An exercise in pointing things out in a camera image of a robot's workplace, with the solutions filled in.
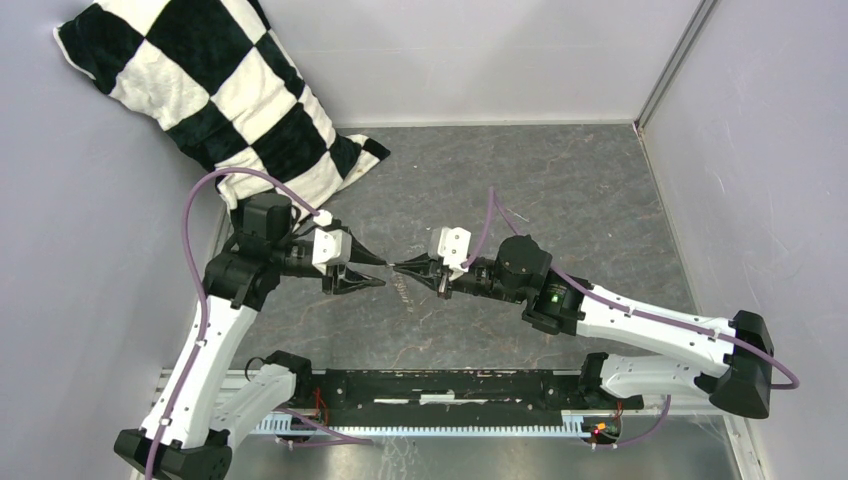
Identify metal key organizer plate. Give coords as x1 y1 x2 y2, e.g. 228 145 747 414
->
390 271 415 313

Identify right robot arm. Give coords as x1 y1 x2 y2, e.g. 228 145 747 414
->
393 229 774 419

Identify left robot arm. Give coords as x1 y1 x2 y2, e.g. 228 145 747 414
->
114 191 385 479

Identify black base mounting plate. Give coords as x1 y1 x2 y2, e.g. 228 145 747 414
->
283 369 645 428

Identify black and white checkered pillow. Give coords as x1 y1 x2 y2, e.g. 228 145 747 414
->
53 0 390 208

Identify aluminium corner profile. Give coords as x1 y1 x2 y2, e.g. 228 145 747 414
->
633 0 720 138

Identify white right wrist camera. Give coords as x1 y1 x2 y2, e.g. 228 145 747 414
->
428 227 471 277

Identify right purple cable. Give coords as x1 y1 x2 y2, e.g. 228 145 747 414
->
460 186 802 452

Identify purple cable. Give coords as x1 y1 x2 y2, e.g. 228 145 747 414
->
460 186 802 452
142 166 376 480

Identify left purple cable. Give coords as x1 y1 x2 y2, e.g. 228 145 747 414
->
142 166 376 480

